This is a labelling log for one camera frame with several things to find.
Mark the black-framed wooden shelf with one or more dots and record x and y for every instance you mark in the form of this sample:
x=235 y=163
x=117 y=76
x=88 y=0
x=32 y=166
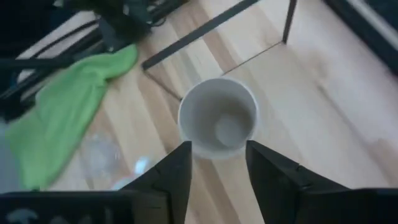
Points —
x=199 y=32

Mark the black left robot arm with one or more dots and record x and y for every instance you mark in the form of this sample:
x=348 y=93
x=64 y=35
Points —
x=124 y=18

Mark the tall beige ribbed cup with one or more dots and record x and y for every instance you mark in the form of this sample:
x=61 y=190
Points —
x=217 y=102

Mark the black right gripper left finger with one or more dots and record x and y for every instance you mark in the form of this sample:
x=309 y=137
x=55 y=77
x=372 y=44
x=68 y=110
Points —
x=174 y=180

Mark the clear glass mug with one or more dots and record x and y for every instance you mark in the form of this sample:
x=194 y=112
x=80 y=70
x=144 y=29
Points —
x=99 y=155

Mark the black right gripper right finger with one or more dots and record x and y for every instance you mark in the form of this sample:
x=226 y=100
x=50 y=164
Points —
x=273 y=186

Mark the green cloth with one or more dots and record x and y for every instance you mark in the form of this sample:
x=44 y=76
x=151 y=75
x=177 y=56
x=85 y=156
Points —
x=62 y=118

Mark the black table frame rail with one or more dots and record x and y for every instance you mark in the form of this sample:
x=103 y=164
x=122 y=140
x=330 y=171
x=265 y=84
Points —
x=87 y=43
x=357 y=28

